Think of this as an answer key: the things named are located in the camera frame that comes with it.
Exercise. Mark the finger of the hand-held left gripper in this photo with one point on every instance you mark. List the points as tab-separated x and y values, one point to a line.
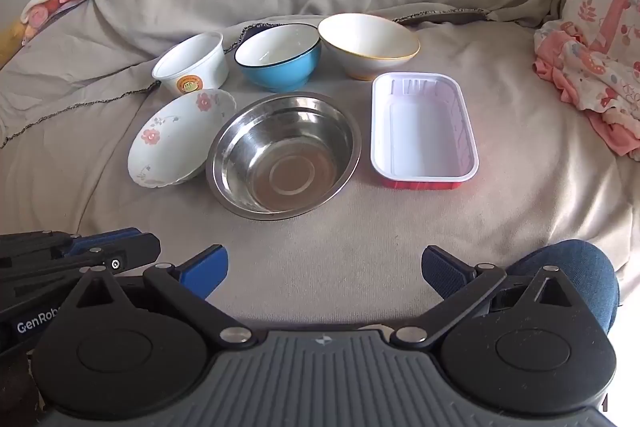
130	252
107	238

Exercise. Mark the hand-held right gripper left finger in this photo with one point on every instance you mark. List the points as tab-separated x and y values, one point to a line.
207	272

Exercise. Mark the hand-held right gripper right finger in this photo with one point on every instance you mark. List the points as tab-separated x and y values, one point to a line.
442	274

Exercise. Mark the stainless steel bowl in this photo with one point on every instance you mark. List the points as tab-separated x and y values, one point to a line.
284	154

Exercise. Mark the white paper bowl orange label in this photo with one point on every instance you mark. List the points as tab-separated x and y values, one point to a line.
192	59

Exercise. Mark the blue enamel bowl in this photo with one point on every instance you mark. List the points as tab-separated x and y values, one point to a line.
277	57

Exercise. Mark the white bowl gold rim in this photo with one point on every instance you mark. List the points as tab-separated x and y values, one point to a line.
367	42

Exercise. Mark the white rectangular tray red outside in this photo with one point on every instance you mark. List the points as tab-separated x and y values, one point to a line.
424	137

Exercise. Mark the person's leg in blue jeans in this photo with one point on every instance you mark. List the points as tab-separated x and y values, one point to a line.
585	272

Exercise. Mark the yellow plush toy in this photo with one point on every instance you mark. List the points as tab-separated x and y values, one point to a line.
11	38

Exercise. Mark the pink floral blanket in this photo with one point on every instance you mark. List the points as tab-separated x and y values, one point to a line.
600	57

